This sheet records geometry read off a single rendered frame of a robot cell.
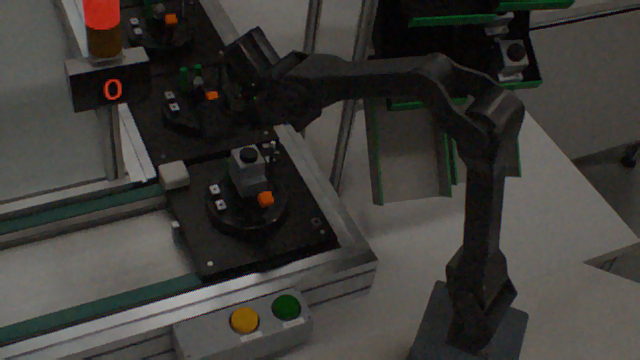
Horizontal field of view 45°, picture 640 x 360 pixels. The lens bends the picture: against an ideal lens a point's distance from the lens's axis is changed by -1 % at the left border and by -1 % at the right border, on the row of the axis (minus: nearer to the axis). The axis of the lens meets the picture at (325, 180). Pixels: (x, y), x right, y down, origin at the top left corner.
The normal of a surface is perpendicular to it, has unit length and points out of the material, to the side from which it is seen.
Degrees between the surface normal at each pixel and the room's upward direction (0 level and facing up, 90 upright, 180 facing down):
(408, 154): 45
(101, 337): 0
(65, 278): 0
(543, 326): 0
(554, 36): 90
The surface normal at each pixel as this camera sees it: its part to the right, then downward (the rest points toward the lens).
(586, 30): 0.42, 0.69
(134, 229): 0.12, -0.69
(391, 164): 0.26, 0.03
